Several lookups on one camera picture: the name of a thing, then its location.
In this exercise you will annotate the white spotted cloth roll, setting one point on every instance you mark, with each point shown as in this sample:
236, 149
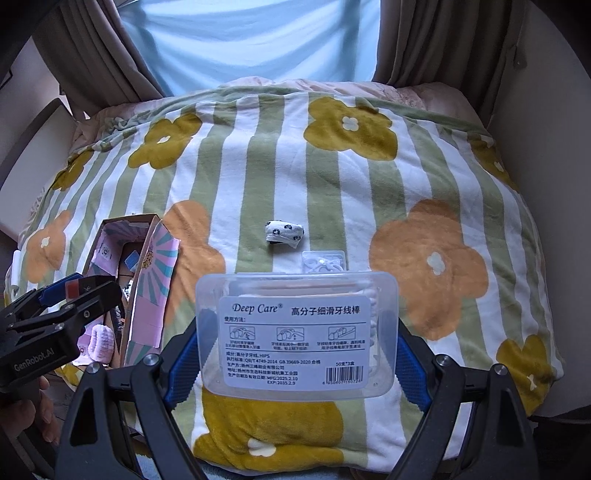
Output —
284, 233

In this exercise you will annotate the small clear plastic case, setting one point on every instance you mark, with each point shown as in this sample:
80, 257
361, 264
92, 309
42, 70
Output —
323, 262

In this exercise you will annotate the person's left hand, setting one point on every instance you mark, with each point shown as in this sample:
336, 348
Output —
44, 406

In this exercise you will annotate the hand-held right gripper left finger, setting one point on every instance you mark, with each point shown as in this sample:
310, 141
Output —
182, 364

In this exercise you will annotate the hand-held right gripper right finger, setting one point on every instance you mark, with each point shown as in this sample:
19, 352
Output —
408, 364

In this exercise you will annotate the small blue cube box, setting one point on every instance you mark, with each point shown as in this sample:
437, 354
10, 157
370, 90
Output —
131, 259

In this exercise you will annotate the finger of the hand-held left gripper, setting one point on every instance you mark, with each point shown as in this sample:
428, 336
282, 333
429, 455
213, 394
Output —
51, 290
92, 300

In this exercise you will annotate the pink fluffy toy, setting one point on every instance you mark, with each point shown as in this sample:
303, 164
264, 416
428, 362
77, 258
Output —
99, 344

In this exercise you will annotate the striped floral blanket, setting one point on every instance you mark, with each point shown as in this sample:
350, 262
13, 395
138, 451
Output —
277, 161

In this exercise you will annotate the clear plastic box white label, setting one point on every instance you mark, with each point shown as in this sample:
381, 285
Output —
295, 332

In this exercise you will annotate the white padded headboard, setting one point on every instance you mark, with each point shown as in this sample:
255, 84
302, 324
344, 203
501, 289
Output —
32, 184

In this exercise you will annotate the cardboard box pink flaps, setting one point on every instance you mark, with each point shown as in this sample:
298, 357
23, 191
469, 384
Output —
147, 314

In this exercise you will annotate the light blue sheer curtain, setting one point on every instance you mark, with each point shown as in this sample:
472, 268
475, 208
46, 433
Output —
258, 41

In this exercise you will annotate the brown curtain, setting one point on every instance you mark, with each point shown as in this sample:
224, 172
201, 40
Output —
106, 46
438, 41

